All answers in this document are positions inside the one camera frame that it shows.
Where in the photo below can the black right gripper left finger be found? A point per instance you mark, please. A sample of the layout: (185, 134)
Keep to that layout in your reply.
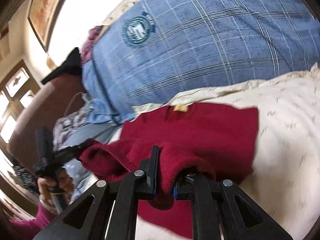
(105, 210)

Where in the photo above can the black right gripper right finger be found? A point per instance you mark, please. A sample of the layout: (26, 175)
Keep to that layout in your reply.
(221, 210)

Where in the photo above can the dark red fleece garment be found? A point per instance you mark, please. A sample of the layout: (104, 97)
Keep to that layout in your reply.
(218, 140)

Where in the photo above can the magenta left sleeve forearm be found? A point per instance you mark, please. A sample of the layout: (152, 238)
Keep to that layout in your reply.
(28, 229)

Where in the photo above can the person's left hand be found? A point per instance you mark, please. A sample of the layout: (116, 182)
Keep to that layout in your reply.
(64, 181)

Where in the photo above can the grey striped bed sheet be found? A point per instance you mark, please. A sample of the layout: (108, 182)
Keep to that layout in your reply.
(76, 132)

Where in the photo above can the brown wooden headboard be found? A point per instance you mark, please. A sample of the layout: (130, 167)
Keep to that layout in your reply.
(48, 104)

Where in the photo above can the cream leaf print pillow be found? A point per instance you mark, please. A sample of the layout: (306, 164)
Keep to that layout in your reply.
(285, 179)

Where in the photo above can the wooden framed window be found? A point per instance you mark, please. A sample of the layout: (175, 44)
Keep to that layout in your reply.
(18, 89)

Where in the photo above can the black cloth on headboard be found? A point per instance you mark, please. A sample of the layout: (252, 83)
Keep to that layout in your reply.
(71, 66)

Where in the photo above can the maroon patterned cloth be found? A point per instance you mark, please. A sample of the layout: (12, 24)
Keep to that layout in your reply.
(86, 51)

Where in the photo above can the blue plaid quilt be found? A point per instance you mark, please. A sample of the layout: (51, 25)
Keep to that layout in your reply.
(159, 48)

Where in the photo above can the white charger with cable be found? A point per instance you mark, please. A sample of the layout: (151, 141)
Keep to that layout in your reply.
(78, 100)

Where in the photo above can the framed wall painting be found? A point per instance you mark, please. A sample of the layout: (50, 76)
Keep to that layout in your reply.
(42, 18)

